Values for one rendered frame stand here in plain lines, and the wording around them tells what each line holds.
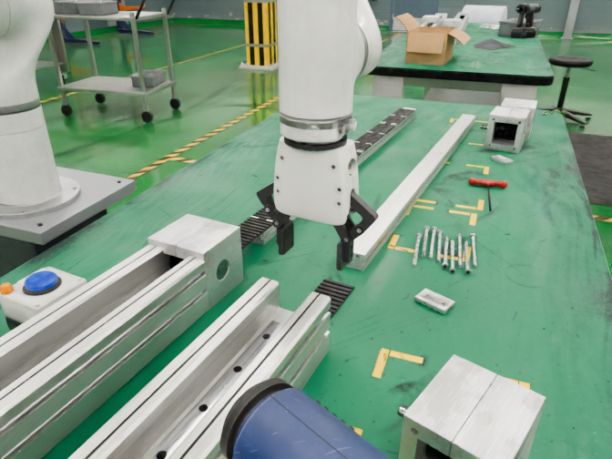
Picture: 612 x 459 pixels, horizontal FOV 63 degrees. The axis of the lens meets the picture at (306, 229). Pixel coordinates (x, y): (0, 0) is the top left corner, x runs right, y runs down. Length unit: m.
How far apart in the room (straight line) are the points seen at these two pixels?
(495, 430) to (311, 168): 0.33
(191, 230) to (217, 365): 0.25
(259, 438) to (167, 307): 0.39
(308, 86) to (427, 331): 0.37
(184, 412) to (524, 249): 0.65
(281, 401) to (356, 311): 0.44
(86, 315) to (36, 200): 0.46
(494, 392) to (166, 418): 0.31
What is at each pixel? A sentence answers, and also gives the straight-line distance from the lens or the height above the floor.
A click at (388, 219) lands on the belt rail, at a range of 0.93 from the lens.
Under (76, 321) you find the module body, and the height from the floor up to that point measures 0.84.
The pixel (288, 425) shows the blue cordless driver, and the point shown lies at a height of 1.00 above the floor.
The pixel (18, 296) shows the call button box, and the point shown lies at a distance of 0.75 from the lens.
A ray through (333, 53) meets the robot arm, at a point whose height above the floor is 1.14.
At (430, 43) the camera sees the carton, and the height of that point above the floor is 0.89.
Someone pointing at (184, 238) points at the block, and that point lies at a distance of 0.74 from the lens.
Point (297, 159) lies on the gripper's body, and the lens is 0.59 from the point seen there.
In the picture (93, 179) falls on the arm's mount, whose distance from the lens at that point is 1.20.
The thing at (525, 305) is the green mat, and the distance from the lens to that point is 0.81.
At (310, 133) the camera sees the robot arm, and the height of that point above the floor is 1.06.
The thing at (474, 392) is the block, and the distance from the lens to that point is 0.50.
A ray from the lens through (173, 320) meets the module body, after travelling 0.68.
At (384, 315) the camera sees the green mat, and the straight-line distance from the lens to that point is 0.73.
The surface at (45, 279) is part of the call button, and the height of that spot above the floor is 0.85.
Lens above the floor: 1.22
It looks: 28 degrees down
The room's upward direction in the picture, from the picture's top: straight up
